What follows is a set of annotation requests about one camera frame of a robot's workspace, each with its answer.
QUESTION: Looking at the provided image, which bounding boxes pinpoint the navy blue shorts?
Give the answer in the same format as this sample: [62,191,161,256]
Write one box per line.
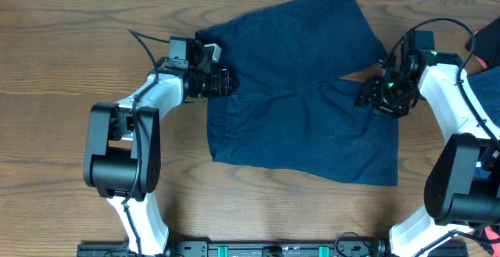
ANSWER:
[196,0,398,186]

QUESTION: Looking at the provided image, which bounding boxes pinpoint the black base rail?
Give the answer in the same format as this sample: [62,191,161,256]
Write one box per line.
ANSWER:
[76,234,469,257]

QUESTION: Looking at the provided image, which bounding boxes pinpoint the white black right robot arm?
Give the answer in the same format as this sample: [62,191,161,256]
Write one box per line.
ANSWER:
[355,50,499,256]

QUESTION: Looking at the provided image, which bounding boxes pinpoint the pile of dark clothes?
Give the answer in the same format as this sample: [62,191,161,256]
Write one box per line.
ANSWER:
[468,66,500,127]

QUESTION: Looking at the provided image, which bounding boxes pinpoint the red black garment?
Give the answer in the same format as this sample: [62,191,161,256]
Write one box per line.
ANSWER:
[473,18,499,70]

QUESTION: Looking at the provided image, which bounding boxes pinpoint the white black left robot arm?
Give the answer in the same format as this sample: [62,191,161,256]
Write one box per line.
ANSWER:
[84,67,239,256]

